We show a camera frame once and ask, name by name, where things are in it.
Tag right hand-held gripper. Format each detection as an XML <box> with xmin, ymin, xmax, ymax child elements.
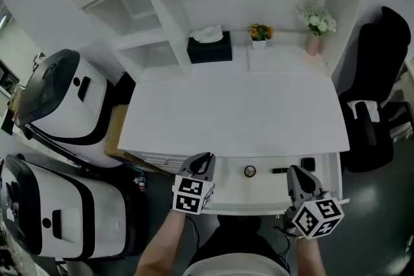
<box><xmin>283</xmin><ymin>165</ymin><xmax>345</xmax><ymax>240</ymax></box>

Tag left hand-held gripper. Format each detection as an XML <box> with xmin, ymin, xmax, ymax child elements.
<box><xmin>171</xmin><ymin>153</ymin><xmax>217</xmax><ymax>215</ymax></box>

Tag white drawer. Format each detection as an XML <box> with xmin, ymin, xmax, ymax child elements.
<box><xmin>203</xmin><ymin>151</ymin><xmax>351</xmax><ymax>216</ymax></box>

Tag person's right forearm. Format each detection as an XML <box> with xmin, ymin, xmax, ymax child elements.
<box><xmin>292</xmin><ymin>234</ymin><xmax>325</xmax><ymax>276</ymax></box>

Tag person's left forearm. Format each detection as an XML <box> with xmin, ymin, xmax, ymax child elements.
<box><xmin>135</xmin><ymin>209</ymin><xmax>192</xmax><ymax>276</ymax></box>

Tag small plastic bottle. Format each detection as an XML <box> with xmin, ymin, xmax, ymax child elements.
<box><xmin>135</xmin><ymin>171</ymin><xmax>148</xmax><ymax>193</ymax></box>

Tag person's black trousers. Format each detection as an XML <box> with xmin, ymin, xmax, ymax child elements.
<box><xmin>187</xmin><ymin>215</ymin><xmax>290</xmax><ymax>271</ymax></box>

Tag brown cardboard box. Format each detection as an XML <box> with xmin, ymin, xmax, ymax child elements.
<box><xmin>103</xmin><ymin>104</ymin><xmax>172</xmax><ymax>176</ymax></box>

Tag person's white shirt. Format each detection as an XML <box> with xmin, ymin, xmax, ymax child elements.
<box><xmin>182</xmin><ymin>251</ymin><xmax>292</xmax><ymax>276</ymax></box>

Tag black tissue box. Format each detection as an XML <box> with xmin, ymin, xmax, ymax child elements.
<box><xmin>186</xmin><ymin>25</ymin><xmax>234</xmax><ymax>65</ymax></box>

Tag black office chair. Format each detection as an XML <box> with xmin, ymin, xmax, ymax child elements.
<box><xmin>337</xmin><ymin>5</ymin><xmax>412</xmax><ymax>174</ymax></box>

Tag white and black machine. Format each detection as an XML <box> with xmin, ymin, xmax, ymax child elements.
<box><xmin>14</xmin><ymin>48</ymin><xmax>114</xmax><ymax>169</ymax></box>
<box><xmin>0</xmin><ymin>153</ymin><xmax>148</xmax><ymax>261</ymax></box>

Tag orange flowers in white pot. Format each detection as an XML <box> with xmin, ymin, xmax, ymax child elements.
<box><xmin>247</xmin><ymin>23</ymin><xmax>275</xmax><ymax>50</ymax></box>

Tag white flowers in pink vase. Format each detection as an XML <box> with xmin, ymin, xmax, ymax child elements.
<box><xmin>296</xmin><ymin>2</ymin><xmax>338</xmax><ymax>57</ymax></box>

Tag black cable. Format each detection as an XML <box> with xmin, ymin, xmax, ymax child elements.
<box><xmin>273</xmin><ymin>224</ymin><xmax>297</xmax><ymax>266</ymax></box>

